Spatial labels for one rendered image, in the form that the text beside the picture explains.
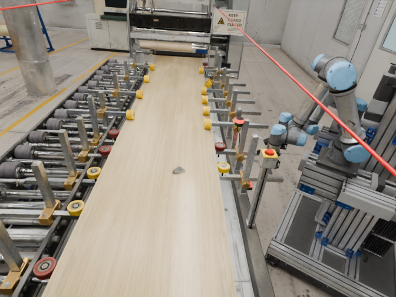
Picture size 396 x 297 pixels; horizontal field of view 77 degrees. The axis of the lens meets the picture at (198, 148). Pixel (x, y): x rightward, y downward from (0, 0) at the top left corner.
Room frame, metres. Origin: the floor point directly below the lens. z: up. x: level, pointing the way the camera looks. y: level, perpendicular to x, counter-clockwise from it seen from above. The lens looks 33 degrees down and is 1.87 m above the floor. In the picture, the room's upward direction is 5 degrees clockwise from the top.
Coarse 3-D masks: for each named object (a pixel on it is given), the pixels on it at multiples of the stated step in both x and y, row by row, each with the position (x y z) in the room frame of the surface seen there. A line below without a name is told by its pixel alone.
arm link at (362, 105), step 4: (356, 100) 1.70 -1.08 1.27; (360, 100) 1.71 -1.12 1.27; (364, 100) 1.72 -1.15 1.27; (360, 104) 1.66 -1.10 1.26; (364, 104) 1.66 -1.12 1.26; (360, 108) 1.65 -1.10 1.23; (364, 108) 1.65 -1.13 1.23; (360, 112) 1.65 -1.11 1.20; (364, 112) 1.66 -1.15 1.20; (360, 116) 1.65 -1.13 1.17
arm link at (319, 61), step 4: (320, 56) 1.69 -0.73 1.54; (324, 56) 1.67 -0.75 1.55; (328, 56) 1.66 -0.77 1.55; (316, 60) 1.68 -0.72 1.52; (320, 60) 1.66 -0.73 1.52; (324, 60) 1.64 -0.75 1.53; (312, 64) 1.70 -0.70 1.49; (316, 64) 1.67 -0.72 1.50; (320, 64) 1.64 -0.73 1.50; (324, 64) 1.62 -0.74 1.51; (312, 68) 1.70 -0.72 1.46; (316, 68) 1.67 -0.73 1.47; (320, 68) 1.64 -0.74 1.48; (332, 100) 1.78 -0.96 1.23; (332, 104) 1.79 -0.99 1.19
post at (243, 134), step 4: (244, 120) 1.50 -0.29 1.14; (248, 120) 1.50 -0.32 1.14; (244, 124) 1.50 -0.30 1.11; (248, 124) 1.50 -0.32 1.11; (244, 128) 1.50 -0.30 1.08; (244, 132) 1.50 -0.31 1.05; (240, 136) 1.52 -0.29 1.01; (244, 136) 1.50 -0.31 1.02; (240, 140) 1.50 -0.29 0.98; (244, 140) 1.50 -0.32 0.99; (240, 144) 1.50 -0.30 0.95; (244, 144) 1.50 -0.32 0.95; (240, 148) 1.50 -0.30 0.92; (240, 152) 1.50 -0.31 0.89; (236, 160) 1.50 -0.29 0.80; (236, 164) 1.50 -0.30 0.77; (240, 164) 1.50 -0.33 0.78; (236, 168) 1.50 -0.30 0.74
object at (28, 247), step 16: (144, 64) 3.69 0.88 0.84; (128, 96) 2.52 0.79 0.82; (32, 128) 1.66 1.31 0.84; (112, 128) 1.82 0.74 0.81; (16, 144) 1.43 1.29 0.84; (80, 144) 1.84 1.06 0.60; (0, 160) 1.25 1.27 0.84; (64, 160) 1.59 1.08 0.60; (96, 160) 1.41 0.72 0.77; (80, 176) 1.15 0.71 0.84; (80, 192) 1.10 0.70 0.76; (64, 208) 0.89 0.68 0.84; (48, 240) 0.70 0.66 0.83; (64, 240) 0.80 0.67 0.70; (0, 272) 0.60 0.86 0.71; (32, 272) 0.56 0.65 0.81; (16, 288) 0.48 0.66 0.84; (32, 288) 0.53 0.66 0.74
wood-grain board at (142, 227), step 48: (144, 96) 2.35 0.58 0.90; (192, 96) 2.45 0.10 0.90; (144, 144) 1.47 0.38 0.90; (192, 144) 1.52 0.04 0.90; (96, 192) 0.97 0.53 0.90; (144, 192) 1.00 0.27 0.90; (192, 192) 1.03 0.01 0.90; (96, 240) 0.67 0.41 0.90; (144, 240) 0.69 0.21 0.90; (192, 240) 0.71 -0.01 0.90; (48, 288) 0.46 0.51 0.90; (96, 288) 0.47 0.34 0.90; (144, 288) 0.49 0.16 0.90; (192, 288) 0.50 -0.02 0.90
